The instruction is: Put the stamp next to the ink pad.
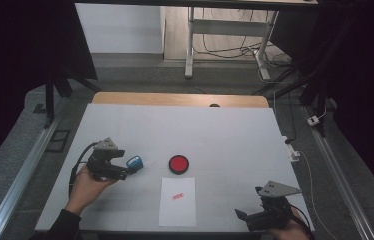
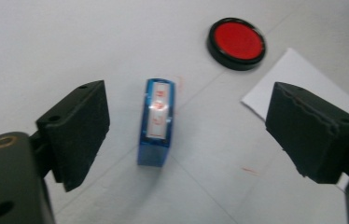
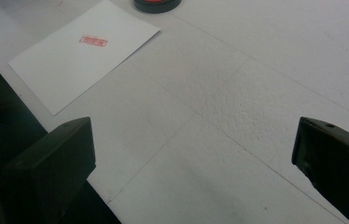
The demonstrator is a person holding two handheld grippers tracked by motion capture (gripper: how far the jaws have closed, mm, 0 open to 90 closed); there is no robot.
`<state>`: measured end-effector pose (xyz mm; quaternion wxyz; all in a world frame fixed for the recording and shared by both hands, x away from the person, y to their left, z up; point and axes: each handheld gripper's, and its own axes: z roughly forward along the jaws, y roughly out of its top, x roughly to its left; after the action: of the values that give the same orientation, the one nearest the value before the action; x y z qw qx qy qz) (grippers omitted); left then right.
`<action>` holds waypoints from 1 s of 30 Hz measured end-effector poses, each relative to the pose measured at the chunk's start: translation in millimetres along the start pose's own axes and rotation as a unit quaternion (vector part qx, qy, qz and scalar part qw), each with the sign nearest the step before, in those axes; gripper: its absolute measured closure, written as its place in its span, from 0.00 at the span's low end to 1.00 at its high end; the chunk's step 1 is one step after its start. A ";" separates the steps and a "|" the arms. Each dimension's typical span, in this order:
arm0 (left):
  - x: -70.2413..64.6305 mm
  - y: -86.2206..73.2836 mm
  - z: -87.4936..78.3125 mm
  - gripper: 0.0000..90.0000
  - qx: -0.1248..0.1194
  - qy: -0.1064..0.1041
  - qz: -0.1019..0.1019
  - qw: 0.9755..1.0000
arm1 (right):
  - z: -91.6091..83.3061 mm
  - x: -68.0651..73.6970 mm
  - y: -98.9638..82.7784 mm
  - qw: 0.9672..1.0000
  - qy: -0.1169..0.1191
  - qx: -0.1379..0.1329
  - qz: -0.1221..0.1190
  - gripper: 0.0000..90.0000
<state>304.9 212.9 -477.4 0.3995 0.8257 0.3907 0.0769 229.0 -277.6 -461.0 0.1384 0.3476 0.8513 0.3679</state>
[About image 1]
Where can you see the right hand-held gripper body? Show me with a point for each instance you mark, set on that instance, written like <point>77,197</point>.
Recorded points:
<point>273,215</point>

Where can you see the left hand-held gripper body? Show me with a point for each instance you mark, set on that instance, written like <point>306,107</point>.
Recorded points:
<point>101,166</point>

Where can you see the blue stamp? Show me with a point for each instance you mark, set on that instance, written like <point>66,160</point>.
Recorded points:
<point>134,162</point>

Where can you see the round red ink pad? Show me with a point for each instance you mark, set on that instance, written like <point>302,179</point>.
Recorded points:
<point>178,164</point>

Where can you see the person's right hand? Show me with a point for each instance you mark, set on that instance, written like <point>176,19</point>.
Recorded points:
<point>293,233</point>

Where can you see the person's left hand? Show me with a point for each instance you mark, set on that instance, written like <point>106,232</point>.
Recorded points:
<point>86,190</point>

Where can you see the white power strip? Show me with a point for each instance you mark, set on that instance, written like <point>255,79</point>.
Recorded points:
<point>292,151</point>

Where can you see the white paper sheet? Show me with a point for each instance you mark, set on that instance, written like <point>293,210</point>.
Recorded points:
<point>183,213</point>

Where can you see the large white table cover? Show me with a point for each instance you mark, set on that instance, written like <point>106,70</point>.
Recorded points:
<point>208,133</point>

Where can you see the black stand legs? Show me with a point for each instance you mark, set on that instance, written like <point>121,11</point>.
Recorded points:
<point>50,100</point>

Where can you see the small white adapter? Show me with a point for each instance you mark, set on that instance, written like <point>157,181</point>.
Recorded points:
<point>313,120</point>

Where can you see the black table grommet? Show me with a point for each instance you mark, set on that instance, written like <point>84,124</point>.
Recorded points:
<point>214,105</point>

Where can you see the black curtain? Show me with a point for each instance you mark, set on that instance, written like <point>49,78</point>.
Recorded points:
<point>15,66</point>
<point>368,83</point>

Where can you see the dark desk top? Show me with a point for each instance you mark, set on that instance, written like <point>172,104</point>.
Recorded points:
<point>208,3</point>

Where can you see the aluminium rail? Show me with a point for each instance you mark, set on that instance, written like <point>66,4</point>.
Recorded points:
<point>21,180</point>
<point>338,173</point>

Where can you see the white metal desk frame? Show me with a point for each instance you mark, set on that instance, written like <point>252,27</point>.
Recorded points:
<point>228,27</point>

